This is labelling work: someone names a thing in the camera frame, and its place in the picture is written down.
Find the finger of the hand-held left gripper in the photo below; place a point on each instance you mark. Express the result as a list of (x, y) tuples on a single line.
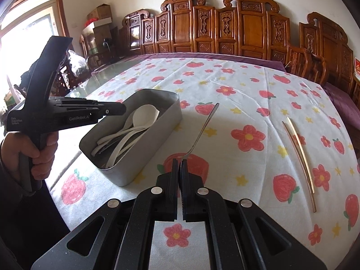
[(112, 109)]

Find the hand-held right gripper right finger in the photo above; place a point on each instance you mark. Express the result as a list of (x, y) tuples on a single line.
[(184, 174)]

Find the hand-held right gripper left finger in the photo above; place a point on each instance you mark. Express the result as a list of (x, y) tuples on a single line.
[(175, 174)]

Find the cream plastic fork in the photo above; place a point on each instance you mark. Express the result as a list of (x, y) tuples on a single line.
[(123, 133)]

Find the large white spoon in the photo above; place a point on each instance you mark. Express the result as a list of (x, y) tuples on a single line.
[(146, 112)]

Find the rectangular metal tray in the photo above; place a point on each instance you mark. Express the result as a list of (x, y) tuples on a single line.
[(152, 146)]

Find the small beige spoon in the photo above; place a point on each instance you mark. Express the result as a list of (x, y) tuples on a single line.
[(99, 147)]

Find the metal spoon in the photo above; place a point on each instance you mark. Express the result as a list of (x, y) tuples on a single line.
[(203, 128)]

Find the person's left forearm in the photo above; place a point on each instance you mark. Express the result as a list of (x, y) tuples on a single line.
[(17, 216)]

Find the person's left hand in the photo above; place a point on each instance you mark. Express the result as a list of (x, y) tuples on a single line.
[(17, 144)]

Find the clear plastic bag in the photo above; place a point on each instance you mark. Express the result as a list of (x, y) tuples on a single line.
[(78, 64)]

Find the large dark cardboard box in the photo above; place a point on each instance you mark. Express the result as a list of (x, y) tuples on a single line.
[(102, 36)]

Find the carved wooden chair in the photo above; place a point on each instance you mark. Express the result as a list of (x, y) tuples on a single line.
[(329, 47), (253, 28), (182, 25), (137, 33)]

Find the wooden framed window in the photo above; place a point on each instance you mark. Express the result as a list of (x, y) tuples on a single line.
[(25, 28)]

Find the white flat box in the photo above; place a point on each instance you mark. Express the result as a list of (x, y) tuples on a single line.
[(97, 23)]

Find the brown cardboard box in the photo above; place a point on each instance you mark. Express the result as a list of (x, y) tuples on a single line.
[(99, 12)]

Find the strawberry flower printed tablecloth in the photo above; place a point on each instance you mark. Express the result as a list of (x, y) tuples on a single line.
[(253, 90)]

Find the wooden armchair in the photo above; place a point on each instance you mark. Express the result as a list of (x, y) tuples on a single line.
[(306, 64)]

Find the red paper box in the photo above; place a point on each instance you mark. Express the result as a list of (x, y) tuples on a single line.
[(357, 67)]

